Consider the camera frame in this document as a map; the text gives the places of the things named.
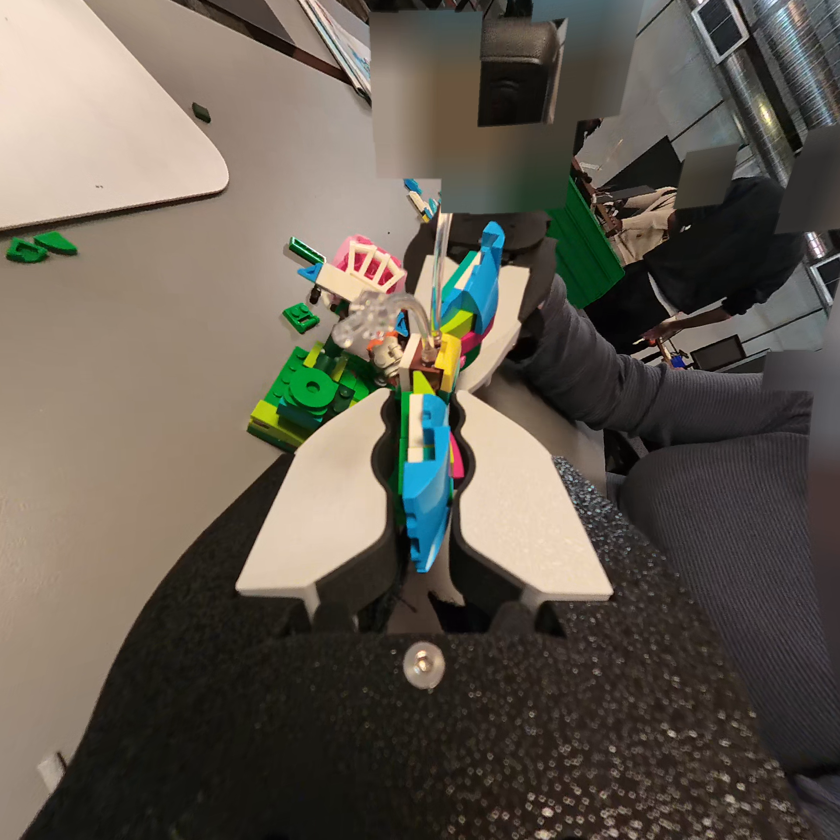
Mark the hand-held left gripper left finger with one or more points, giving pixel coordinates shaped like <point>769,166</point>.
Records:
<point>315,512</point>

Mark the green lego piece with hole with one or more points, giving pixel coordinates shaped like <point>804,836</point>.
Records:
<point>23,251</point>

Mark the white rounded desk mat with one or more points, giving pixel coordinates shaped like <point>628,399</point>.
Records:
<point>79,118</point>

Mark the black monitor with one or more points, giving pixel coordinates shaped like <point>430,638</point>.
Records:
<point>718,354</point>

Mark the white air vent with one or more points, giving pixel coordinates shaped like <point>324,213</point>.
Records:
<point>718,26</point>

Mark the green lego bracket piece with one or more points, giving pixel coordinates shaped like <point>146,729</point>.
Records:
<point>300,315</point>

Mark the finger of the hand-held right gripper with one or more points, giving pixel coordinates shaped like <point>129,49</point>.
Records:
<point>423,289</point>
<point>508,308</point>

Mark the green plastic bin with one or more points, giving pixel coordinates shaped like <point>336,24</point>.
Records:
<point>584,249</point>

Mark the lego instruction booklet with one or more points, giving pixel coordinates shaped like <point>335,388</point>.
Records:
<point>341,46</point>

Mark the green lego frame piece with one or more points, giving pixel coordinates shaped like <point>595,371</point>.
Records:
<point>305,249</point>

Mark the silver air duct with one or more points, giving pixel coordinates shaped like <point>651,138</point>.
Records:
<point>781,79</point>

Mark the person's right forearm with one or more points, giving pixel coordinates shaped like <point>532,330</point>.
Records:
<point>610,367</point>

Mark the pile of loose lego pieces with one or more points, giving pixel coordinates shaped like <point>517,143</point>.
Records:
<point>417,197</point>

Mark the person's grey clothed body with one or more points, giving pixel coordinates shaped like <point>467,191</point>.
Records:
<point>735,558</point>

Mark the dark green lego tile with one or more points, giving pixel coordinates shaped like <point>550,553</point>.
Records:
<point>201,111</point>

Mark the green quarter-round lego piece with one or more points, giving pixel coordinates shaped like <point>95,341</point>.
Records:
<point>58,244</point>

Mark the pink and white lego build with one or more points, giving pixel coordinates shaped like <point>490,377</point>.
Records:
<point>367,269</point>

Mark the colourful lego bird model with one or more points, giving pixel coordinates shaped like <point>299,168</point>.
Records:
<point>426,492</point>

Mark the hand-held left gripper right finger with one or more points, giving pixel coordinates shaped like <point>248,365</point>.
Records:
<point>525,518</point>

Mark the green lego base build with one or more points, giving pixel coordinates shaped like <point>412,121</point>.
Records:
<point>308,394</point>

